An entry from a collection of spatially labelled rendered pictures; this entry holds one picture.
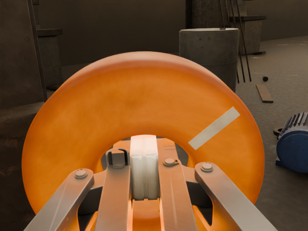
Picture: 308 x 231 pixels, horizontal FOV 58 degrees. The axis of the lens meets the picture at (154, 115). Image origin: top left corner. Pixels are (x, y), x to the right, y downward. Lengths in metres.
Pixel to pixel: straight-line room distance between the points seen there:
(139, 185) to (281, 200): 1.67
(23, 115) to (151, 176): 0.34
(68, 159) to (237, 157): 0.10
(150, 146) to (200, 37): 2.48
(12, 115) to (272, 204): 1.52
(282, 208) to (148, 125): 1.61
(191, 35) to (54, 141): 2.52
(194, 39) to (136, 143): 2.50
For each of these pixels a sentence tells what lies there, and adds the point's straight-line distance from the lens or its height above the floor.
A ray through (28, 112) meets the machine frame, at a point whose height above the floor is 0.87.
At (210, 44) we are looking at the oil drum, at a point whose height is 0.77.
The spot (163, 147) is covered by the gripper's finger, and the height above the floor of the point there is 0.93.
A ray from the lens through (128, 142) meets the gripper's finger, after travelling 0.18.
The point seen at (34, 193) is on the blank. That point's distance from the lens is 0.20.
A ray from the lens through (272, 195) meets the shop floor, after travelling 1.84.
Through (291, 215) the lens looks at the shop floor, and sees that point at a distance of 1.72.
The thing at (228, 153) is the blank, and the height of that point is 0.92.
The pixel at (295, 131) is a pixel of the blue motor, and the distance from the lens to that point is 1.92.
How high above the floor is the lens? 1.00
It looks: 19 degrees down
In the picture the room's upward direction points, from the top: 2 degrees counter-clockwise
